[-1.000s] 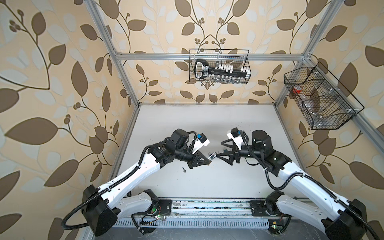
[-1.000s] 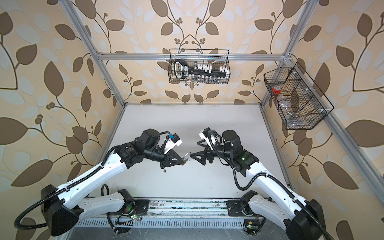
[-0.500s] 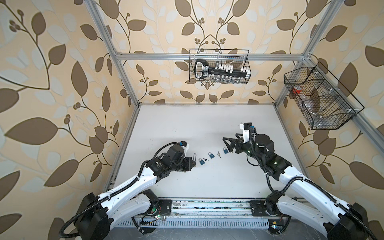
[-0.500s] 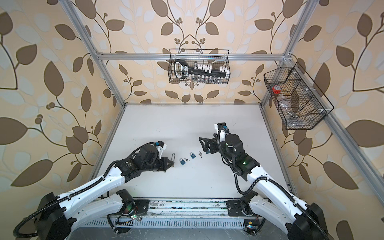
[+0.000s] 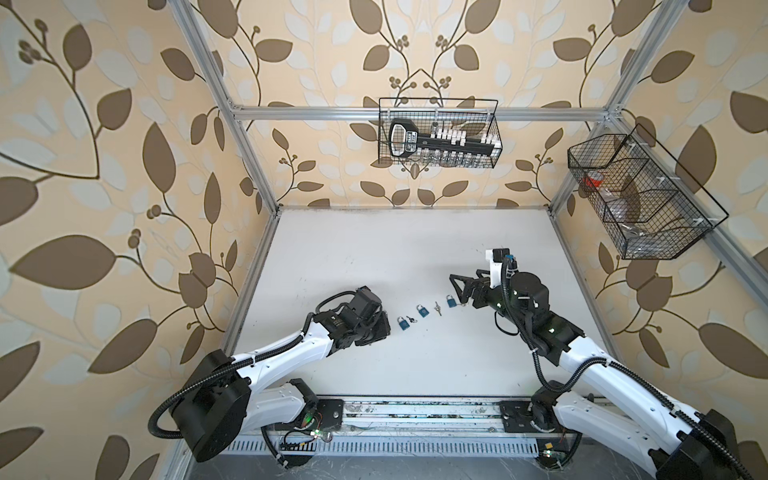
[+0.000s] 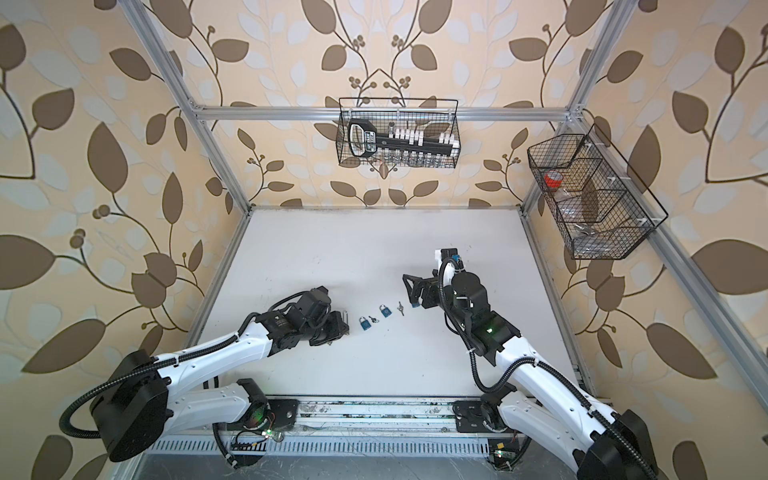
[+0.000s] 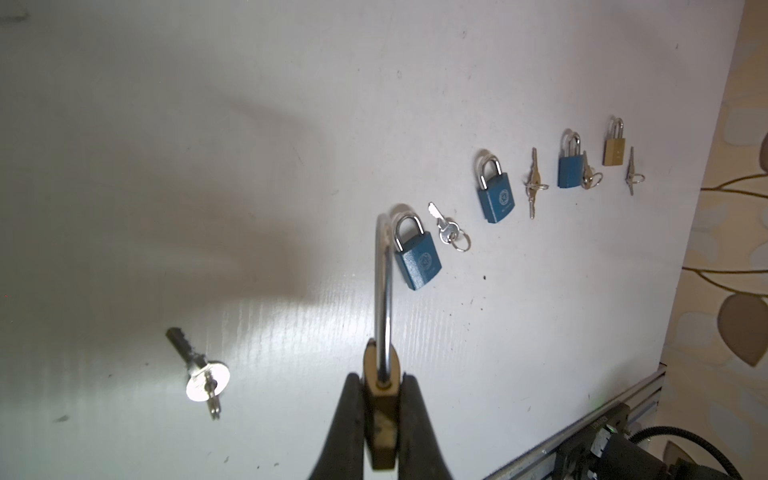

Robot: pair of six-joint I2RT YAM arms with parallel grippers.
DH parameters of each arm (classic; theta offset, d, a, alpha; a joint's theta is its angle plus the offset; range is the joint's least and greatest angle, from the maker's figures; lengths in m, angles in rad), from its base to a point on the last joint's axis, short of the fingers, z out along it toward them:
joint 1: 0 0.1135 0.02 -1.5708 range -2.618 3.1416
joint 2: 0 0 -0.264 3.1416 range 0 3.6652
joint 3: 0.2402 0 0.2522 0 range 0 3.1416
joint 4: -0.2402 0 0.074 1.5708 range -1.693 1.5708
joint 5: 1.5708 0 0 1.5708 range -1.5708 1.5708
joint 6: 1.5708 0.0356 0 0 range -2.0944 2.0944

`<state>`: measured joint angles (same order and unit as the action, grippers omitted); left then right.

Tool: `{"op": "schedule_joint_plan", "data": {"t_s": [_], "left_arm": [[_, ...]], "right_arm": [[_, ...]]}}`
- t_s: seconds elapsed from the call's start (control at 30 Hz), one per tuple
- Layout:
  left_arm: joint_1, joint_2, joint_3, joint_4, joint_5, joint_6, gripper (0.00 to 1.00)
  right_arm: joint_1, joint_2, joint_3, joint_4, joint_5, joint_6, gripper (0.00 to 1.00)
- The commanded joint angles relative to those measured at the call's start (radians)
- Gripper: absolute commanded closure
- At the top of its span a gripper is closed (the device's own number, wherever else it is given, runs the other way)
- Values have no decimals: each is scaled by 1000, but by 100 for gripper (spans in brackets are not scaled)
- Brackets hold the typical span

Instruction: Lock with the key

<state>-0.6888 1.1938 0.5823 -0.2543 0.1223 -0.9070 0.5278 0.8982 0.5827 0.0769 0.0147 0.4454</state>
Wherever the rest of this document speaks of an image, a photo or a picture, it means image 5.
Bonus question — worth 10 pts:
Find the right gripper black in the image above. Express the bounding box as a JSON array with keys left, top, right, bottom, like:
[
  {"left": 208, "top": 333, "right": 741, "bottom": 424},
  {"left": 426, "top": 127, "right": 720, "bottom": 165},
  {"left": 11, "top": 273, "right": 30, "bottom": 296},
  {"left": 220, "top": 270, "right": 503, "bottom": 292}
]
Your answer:
[{"left": 451, "top": 268, "right": 529, "bottom": 334}]

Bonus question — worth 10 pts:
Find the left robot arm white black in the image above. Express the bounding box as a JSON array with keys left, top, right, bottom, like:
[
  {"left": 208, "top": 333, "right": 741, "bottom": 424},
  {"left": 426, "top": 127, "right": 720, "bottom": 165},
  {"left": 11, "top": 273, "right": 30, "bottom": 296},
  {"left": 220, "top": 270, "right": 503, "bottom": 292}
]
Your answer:
[{"left": 147, "top": 286, "right": 391, "bottom": 468}]

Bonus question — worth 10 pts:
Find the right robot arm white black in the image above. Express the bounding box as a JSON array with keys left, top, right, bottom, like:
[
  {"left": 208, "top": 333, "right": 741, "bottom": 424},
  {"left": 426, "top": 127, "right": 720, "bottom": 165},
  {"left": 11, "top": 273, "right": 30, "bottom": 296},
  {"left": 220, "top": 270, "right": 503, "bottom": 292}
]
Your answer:
[{"left": 449, "top": 271, "right": 752, "bottom": 479}]

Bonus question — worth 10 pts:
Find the black tool with white bits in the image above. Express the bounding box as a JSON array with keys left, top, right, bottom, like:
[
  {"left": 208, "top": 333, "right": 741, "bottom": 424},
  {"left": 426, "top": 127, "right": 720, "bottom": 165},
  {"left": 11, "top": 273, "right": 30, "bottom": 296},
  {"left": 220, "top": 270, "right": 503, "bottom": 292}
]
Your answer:
[{"left": 384, "top": 118, "right": 503, "bottom": 159}]

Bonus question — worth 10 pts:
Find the red capped clear bottle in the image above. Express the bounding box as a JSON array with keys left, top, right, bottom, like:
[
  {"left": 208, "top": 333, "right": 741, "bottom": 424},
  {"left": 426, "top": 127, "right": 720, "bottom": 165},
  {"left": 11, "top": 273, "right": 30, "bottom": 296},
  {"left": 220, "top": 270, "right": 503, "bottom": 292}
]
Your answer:
[{"left": 582, "top": 170, "right": 605, "bottom": 193}]

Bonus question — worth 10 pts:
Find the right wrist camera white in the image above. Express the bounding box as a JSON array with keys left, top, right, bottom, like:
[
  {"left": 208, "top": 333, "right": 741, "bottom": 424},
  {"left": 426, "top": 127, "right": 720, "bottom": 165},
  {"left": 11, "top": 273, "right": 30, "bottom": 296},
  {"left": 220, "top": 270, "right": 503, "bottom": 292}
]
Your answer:
[{"left": 485, "top": 248, "right": 518, "bottom": 288}]

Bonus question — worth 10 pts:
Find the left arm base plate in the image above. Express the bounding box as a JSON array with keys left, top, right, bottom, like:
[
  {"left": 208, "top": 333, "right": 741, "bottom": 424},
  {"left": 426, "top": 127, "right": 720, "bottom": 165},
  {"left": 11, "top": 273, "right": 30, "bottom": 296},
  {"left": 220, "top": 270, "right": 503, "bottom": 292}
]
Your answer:
[{"left": 280, "top": 398, "right": 345, "bottom": 433}]

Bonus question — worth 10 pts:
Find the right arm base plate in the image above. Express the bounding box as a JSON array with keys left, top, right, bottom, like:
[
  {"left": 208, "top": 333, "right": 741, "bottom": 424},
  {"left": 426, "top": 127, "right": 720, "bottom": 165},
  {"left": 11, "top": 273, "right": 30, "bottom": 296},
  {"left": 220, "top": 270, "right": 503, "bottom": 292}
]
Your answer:
[{"left": 498, "top": 400, "right": 547, "bottom": 434}]

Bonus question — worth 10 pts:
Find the back wire basket black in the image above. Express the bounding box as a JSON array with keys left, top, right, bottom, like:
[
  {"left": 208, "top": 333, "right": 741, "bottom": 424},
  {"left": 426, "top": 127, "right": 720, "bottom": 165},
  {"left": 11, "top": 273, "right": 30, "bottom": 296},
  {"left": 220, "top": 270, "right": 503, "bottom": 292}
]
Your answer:
[{"left": 377, "top": 96, "right": 503, "bottom": 169}]

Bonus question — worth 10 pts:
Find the side wire basket black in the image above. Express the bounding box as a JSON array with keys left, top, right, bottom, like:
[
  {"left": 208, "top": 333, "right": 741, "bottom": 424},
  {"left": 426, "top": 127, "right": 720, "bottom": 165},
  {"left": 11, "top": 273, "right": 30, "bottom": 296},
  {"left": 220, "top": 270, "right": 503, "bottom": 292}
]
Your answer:
[{"left": 567, "top": 124, "right": 729, "bottom": 260}]

